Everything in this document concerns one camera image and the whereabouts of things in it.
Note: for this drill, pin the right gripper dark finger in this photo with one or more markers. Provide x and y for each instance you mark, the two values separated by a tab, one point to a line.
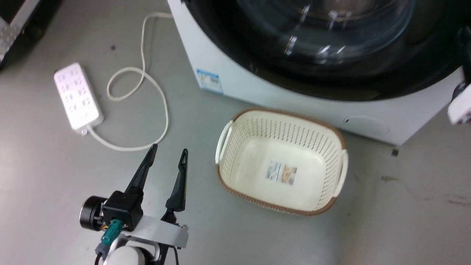
466	51

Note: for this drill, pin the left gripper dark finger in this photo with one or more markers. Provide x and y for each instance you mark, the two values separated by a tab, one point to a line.
179	191
141	173

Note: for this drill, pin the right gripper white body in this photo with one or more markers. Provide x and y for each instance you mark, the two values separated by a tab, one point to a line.
461	108

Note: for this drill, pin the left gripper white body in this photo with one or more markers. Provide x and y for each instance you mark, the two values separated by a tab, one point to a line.
162	232

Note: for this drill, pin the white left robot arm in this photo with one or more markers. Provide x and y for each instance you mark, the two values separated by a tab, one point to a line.
128	257

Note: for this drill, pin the white front-load washing machine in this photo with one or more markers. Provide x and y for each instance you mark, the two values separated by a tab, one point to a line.
257	92

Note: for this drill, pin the dark glass washing machine door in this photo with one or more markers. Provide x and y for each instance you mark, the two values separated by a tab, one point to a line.
257	44

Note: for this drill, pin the cream plastic laundry basket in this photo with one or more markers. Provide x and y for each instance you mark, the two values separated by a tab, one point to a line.
257	162

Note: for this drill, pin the white power strip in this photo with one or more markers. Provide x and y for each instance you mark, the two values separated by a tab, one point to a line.
77	96

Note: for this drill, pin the printed basket label sticker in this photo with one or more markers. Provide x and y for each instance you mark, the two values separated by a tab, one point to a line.
281	172

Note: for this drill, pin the blue energy label sticker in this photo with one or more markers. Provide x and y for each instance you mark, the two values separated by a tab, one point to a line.
209	80

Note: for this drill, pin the black cabinet with metal plate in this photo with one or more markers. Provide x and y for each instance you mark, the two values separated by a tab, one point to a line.
22	22

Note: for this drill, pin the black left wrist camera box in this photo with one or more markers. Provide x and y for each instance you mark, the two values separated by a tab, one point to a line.
121	209

